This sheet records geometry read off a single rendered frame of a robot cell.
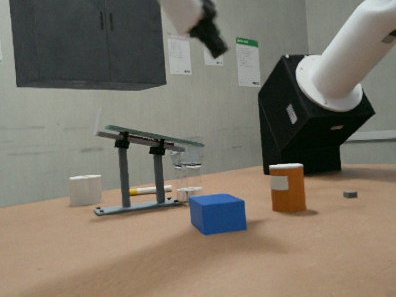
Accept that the white cylinder with center hole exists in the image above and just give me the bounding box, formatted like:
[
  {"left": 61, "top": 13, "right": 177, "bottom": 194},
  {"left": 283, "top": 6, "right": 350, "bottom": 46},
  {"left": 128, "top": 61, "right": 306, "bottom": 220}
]
[{"left": 69, "top": 175, "right": 103, "bottom": 206}]

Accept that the blue block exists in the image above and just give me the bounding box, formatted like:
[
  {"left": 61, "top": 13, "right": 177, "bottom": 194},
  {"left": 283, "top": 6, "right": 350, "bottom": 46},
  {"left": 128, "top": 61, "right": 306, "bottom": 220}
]
[{"left": 189, "top": 193, "right": 247, "bottom": 235}]

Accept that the orange pill bottle with white cap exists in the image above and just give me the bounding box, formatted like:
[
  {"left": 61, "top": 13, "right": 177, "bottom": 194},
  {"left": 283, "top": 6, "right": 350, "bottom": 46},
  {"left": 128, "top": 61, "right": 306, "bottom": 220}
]
[{"left": 269, "top": 164, "right": 306, "bottom": 213}]

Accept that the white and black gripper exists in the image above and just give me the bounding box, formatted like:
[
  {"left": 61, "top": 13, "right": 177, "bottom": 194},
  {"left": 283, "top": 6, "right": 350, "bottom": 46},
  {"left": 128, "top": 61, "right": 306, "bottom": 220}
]
[{"left": 157, "top": 0, "right": 226, "bottom": 60}]

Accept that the clear glass vial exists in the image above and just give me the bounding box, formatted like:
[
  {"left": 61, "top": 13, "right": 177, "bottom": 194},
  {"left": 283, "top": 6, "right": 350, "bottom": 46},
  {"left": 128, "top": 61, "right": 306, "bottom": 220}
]
[{"left": 175, "top": 166, "right": 203, "bottom": 203}]

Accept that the white cylinder with yellow end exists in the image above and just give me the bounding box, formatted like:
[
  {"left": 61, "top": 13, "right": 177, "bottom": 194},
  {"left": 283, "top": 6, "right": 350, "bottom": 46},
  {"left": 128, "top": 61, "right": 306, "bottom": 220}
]
[{"left": 130, "top": 185, "right": 172, "bottom": 196}]

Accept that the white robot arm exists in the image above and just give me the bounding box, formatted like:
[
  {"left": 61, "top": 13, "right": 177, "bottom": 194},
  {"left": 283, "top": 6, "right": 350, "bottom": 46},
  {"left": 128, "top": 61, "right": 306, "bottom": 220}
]
[{"left": 296, "top": 0, "right": 396, "bottom": 112}]

